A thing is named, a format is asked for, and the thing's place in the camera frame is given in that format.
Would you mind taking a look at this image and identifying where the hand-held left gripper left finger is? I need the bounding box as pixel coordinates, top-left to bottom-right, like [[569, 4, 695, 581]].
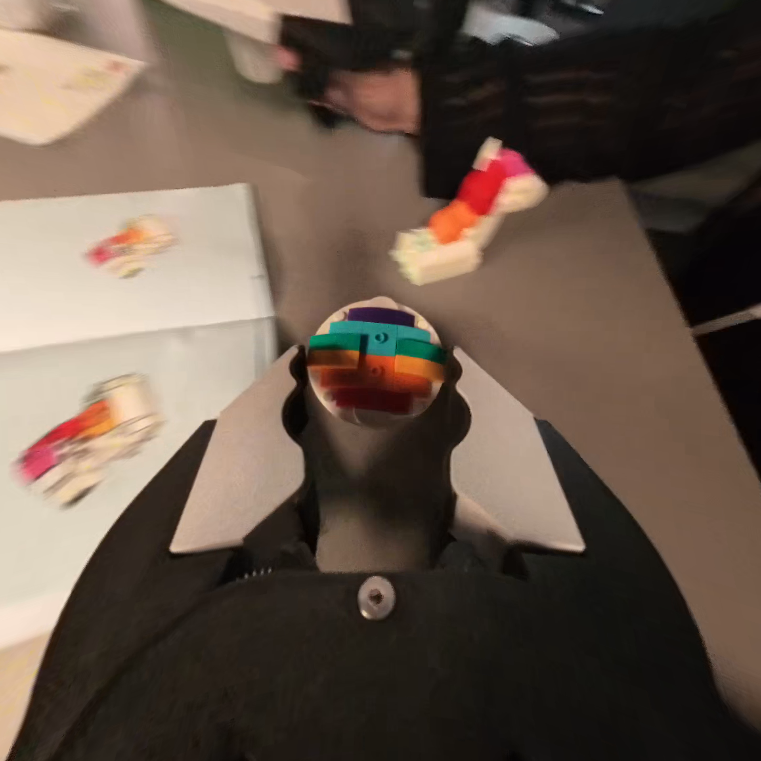
[[169, 345, 323, 555]]

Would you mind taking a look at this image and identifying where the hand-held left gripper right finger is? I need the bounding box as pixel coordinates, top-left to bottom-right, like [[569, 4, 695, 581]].
[[445, 346, 587, 555]]

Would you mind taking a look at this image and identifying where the round rainbow lego disc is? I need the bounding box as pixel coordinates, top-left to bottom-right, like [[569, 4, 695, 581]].
[[306, 296, 450, 428]]

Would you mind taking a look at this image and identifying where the person's right forearm dark sleeve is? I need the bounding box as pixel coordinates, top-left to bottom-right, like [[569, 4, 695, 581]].
[[418, 0, 761, 201]]

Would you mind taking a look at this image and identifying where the open lego instruction booklet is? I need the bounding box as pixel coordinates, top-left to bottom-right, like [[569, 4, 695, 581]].
[[0, 182, 279, 650]]

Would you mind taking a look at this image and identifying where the white lego build with coloured bricks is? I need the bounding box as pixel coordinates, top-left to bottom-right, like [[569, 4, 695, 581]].
[[389, 137, 551, 287]]

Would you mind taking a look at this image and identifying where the closed lego instruction booklet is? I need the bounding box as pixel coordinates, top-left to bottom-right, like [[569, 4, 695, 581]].
[[0, 27, 147, 147]]

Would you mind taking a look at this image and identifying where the person's right hand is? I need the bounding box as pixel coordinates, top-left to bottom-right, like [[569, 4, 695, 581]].
[[324, 67, 423, 136]]

